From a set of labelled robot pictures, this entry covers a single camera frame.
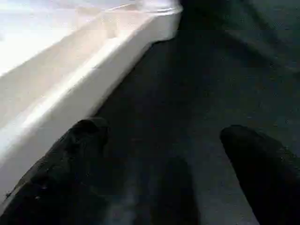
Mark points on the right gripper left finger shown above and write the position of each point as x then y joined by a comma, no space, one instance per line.
58,182

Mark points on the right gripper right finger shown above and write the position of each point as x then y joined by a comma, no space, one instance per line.
269,187

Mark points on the white plastic table top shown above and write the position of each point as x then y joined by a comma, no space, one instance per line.
70,58

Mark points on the white plastic upturned table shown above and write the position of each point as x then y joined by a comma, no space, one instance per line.
187,93

